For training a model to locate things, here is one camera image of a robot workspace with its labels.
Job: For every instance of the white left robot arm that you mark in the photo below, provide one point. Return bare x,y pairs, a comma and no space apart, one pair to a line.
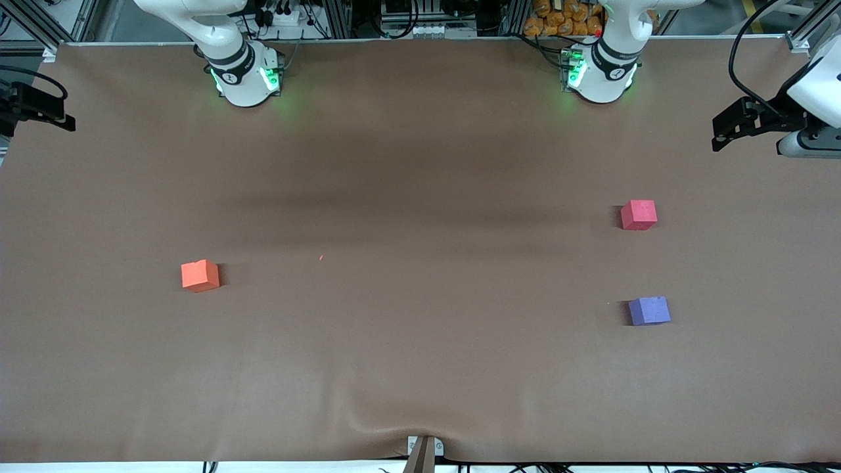
601,80

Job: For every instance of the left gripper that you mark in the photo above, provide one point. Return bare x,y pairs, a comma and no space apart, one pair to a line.
780,117

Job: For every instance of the pile of orange packets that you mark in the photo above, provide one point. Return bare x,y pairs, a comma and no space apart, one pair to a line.
558,20

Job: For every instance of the large table cover sheet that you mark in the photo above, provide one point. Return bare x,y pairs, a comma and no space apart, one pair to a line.
420,197

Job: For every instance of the orange foam block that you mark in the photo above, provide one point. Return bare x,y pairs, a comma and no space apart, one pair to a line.
199,276

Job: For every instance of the red foam block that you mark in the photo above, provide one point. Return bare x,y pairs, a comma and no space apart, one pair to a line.
638,215

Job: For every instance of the metal table edge clamp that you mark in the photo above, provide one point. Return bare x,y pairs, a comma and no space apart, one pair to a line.
424,454

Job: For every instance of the white power strip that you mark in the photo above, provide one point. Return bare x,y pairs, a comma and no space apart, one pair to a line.
286,17

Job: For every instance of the purple foam block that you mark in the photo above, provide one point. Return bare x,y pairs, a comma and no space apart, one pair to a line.
649,311

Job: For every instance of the white terminal block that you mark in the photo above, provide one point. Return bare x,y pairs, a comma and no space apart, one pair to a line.
441,30

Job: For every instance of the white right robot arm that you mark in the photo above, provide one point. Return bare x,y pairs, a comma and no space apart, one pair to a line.
243,82

